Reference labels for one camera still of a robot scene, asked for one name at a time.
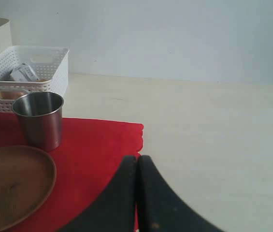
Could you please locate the white woven plastic basket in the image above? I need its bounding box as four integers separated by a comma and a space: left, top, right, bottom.
0, 45, 69, 113

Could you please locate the blue white milk carton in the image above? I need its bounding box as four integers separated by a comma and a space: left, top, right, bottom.
10, 63, 40, 82

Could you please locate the stainless steel cup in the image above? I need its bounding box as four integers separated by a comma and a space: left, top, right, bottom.
12, 92, 64, 151

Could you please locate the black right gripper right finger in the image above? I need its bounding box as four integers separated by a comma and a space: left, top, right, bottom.
136, 156, 222, 232

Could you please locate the red scalloped table cloth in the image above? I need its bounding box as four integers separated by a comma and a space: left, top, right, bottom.
0, 113, 144, 232

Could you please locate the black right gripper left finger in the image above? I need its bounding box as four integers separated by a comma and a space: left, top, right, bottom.
58, 156, 137, 232

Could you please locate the brown round plate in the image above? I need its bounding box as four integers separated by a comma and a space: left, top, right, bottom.
0, 145, 57, 232

